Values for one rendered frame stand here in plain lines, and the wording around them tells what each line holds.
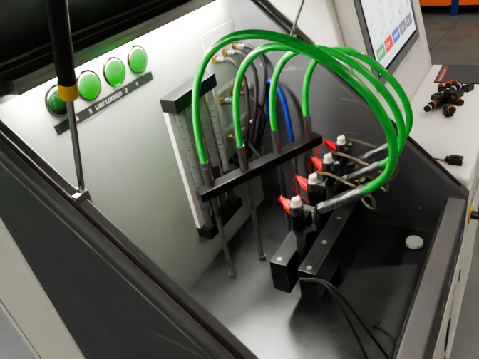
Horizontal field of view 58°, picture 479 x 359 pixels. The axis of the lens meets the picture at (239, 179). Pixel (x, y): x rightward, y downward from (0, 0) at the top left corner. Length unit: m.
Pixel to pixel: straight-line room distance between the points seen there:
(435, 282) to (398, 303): 0.14
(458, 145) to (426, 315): 0.53
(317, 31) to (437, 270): 0.56
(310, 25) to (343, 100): 0.19
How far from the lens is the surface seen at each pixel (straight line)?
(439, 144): 1.23
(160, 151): 0.90
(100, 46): 0.75
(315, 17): 1.04
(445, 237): 0.98
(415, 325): 0.82
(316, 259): 0.87
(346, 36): 1.07
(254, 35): 0.68
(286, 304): 1.00
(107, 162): 0.80
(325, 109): 1.06
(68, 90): 0.46
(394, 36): 1.37
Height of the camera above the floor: 1.59
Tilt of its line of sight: 32 degrees down
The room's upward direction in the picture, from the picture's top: 12 degrees counter-clockwise
